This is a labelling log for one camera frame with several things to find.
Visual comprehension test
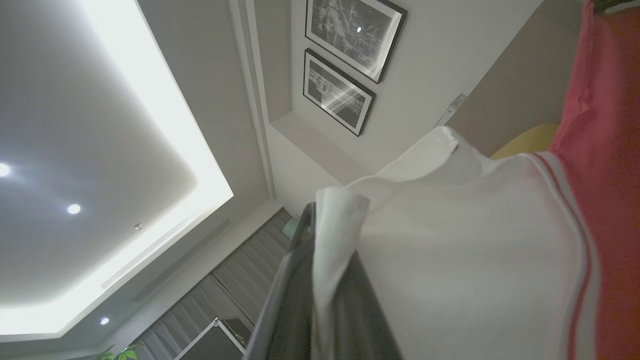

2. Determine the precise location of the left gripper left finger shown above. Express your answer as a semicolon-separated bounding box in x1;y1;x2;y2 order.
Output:
243;201;321;360

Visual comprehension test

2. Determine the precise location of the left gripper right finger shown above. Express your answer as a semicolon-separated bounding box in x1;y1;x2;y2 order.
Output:
327;250;403;360

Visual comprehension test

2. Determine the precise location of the red jersey with white sleeves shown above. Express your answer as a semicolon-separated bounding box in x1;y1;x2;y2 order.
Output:
310;0;640;360

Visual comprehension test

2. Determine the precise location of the grey pleated curtain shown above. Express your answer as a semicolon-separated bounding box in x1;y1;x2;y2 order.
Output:
135;207;296;360

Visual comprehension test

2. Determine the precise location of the long slotted ceiling air vent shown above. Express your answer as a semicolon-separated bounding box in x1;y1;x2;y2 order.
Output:
100;215;201;291

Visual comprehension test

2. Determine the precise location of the green leafy plant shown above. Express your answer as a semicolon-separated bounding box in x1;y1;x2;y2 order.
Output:
95;342;146;360

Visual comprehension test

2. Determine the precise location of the small black framed picture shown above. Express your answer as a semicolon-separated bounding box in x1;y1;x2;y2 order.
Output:
302;48;377;137

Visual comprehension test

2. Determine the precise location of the bright ceiling cove light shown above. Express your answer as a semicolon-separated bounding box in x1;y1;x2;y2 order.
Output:
0;0;235;337

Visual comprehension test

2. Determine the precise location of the large black framed picture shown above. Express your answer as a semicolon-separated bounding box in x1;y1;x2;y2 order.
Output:
305;0;408;84

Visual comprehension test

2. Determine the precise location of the dark panel with white frame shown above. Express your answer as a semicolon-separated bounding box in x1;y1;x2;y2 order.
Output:
172;316;253;360

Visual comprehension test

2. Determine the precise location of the white wall control panel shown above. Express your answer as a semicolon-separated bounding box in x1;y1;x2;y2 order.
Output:
434;92;467;129

